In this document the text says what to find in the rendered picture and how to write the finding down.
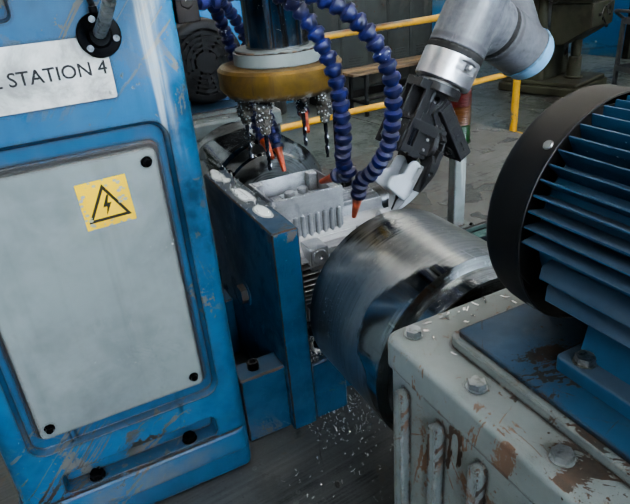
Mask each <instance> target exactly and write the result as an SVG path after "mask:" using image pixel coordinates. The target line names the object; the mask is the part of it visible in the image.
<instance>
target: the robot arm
mask: <svg viewBox="0 0 630 504"><path fill-rule="evenodd" d="M553 51H554V39H553V37H552V35H551V33H550V31H549V30H548V29H546V28H543V27H542V26H541V24H540V21H539V18H538V14H537V11H536V8H535V4H534V0H446V1H445V3H444V5H443V8H442V10H441V12H440V15H439V17H438V19H437V22H436V24H435V26H434V29H433V31H432V33H431V36H430V38H429V40H428V43H427V45H426V46H425V48H424V51H423V53H422V55H421V58H420V60H419V62H418V65H417V67H416V70H415V72H416V74H417V75H418V77H416V76H415V75H413V74H409V76H408V78H407V81H406V83H405V85H404V88H403V91H402V93H401V95H400V97H402V99H403V105H402V106H400V109H401V110H402V114H403V116H402V117H401V118H400V119H399V120H400V121H401V128H400V129H399V130H398V131H399V139H398V141H396V142H397V149H396V151H398V154H397V156H396V157H395V158H394V160H393V162H392V164H391V166H390V167H389V168H386V169H384V170H383V173H382V175H380V176H378V178H377V180H376V182H377V183H378V184H379V185H380V186H382V187H383V188H384V189H385V190H387V191H388V192H389V200H388V207H391V210H396V209H402V208H403V207H405V206H406V205H407V204H408V203H409V202H411V201H412V200H413V199H414V198H415V197H416V196H417V194H418V193H420V192H422V190H423V189H424V188H425V187H426V186H427V184H428V183H429V182H430V181H431V180H432V178H433V177H434V175H435V174H436V172H437V170H438V167H439V165H440V161H441V159H442V157H443V155H444V156H446V157H448V158H450V159H454V160H457V161H459V162H461V161H462V160H463V159H464V158H465V157H466V156H467V155H468V154H469V153H470V149H469V146H468V144H467V141H466V139H465V136H464V134H463V131H462V129H461V126H460V124H459V121H458V119H457V116H456V114H455V111H454V108H453V106H452V103H451V101H453V102H458V101H459V99H460V97H461V93H463V94H466V93H469V91H470V89H471V87H472V84H473V82H474V80H475V78H476V76H477V73H478V71H479V69H480V68H481V65H482V63H483V61H484V60H485V61H486V62H488V63H489V64H491V65H492V66H494V67H495V68H497V69H498V70H500V71H501V72H502V74H503V75H505V76H509V77H511V78H513V79H517V80H524V79H528V78H530V77H533V76H534V75H536V74H537V73H539V72H540V71H541V70H542V69H543V68H544V67H545V66H546V65H547V64H548V62H549V60H550V59H551V57H552V54H553ZM418 158H419V160H420V164H419V163H418V162H417V161H416V160H417V159H418ZM412 160H414V161H412Z"/></svg>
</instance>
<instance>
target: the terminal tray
mask: <svg viewBox="0 0 630 504"><path fill-rule="evenodd" d="M309 171H313V172H311V173H310V172H309ZM325 176H326V175H324V174H323V173H321V172H319V171H317V170H316V169H310V170H306V171H302V172H297V173H293V174H289V175H285V176H281V177H276V178H272V179H268V180H264V181H260V182H255V183H251V184H248V185H249V189H250V190H251V191H253V190H254V188H255V190H254V191H253V192H255V194H256V195H257V196H259V197H260V198H261V199H262V200H264V201H265V202H266V203H267V204H268V202H269V204H270V206H271V207H272V208H273V207H274V205H275V207H274V209H276V207H277V209H276V211H277V212H279V213H280V214H281V215H282V216H284V217H285V218H286V219H287V220H289V221H290V222H291V223H292V224H294V225H295V226H296V227H297V228H298V235H299V239H300V237H301V236H302V237H303V238H306V237H307V235H308V234H309V235H310V236H314V233H315V232H316V233H317V234H321V231H322V230H324V232H328V229H329V228H330V229H331V230H335V227H336V226H337V227H338V228H341V227H342V225H343V224H344V214H343V209H344V204H343V187H342V185H341V184H336V183H334V182H331V183H325V184H320V183H319V180H320V179H322V178H324V177H325ZM257 183H260V185H255V184H257ZM332 183H333V184H335V185H333V186H331V185H330V184H332ZM264 198H265V199H264ZM273 198H279V199H278V200H274V199H273ZM273 204H274V205H273ZM272 205H273V206H272Z"/></svg>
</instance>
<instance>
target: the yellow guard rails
mask: <svg viewBox="0 0 630 504"><path fill-rule="evenodd" d="M439 15H440V14H437V15H431V16H425V17H419V18H412V19H406V20H400V21H394V22H388V23H381V24H375V25H376V32H377V31H383V30H389V29H395V28H401V27H407V26H413V25H419V24H424V23H430V22H436V21H437V19H438V17H439ZM324 34H325V38H330V39H336V38H342V37H348V36H353V35H359V32H356V31H355V32H353V31H352V30H351V29H344V30H338V31H332V32H326V33H324ZM505 77H509V76H505V75H503V74H502V72H501V73H497V74H493V75H489V76H485V77H480V78H476V79H475V80H474V82H473V84H472V86H473V85H477V84H481V83H485V82H489V81H493V80H497V79H501V78H505ZM520 85H521V80H517V79H513V87H512V100H511V113H510V126H509V131H513V132H517V122H518V109H519V97H520ZM383 108H387V107H385V105H384V102H380V103H375V104H370V105H365V106H360V107H356V108H351V109H348V111H349V112H350V114H351V115H355V114H360V113H364V112H369V111H374V110H378V109H383ZM318 123H322V122H321V121H320V116H317V117H313V118H309V125H313V124H318ZM301 127H303V125H302V120H300V121H296V122H292V123H288V124H283V125H281V132H285V131H289V130H293V129H297V128H301Z"/></svg>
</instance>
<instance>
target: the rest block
mask: <svg viewBox="0 0 630 504"><path fill-rule="evenodd" d="M311 352H312V353H313V354H314V353H315V352H313V351H310V354H311ZM315 356H317V357H318V360H317V358H316V359H315ZM315 356H312V355H311V359H312V360H313V361H312V362H311V364H312V374H313V384H314V394H315V404H316V414H317V417H320V416H322V415H325V414H327V413H329V412H332V411H334V410H336V409H339V408H341V407H344V406H346V405H347V403H348V402H347V387H346V379H345V378H344V376H343V375H342V374H341V373H340V372H339V371H338V370H337V369H336V368H335V366H334V365H333V364H332V363H331V362H330V361H329V360H328V359H327V357H326V356H325V355H323V356H321V355H320V353H318V355H316V353H315ZM313 357H314V359H313ZM324 357H325V358H324ZM323 358H324V359H323ZM314 360H316V362H315V361H314ZM328 411H329V412H328Z"/></svg>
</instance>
